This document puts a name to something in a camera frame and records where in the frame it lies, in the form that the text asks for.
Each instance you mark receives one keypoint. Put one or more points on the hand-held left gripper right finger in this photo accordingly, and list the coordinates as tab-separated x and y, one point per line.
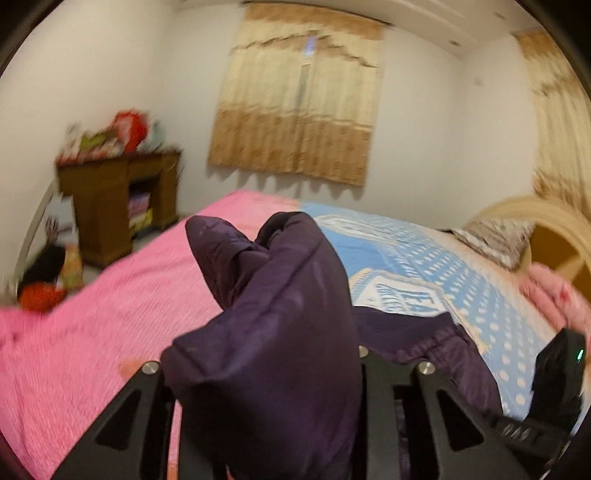
378	392

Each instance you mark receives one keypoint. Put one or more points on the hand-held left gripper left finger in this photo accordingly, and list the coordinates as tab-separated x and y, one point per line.
152	392

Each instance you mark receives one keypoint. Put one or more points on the purple quilted jacket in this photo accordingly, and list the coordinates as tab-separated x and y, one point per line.
277	346

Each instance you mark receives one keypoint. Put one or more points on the pink bed sheet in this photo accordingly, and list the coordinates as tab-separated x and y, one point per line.
92	346

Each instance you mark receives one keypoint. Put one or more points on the folded pink blanket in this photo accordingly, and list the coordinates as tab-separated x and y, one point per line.
549	290

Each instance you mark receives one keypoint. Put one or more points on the cream wooden headboard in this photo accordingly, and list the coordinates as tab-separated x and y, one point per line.
549	244

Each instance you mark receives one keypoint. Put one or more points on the patterned pillow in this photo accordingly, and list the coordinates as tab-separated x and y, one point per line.
498	240

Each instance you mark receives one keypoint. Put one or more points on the colourful packet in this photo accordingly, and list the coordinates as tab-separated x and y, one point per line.
72	267

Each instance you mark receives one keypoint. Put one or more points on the black bag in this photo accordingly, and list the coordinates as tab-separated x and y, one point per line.
44	267

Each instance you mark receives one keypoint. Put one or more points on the stack of flat boxes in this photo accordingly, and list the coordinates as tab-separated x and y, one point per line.
141	212

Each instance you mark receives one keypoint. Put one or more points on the brown wooden desk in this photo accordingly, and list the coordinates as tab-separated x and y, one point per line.
101	207

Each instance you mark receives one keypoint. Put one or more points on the beige floral side curtain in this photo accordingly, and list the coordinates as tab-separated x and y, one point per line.
558	115

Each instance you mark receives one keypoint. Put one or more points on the green cloth bundle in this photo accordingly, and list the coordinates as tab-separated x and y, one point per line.
99	143

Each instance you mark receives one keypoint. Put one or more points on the pale blue water bottle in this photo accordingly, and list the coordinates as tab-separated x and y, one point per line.
157	134

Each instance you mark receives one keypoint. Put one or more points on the beige floral window curtain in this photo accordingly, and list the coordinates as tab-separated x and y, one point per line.
295	115

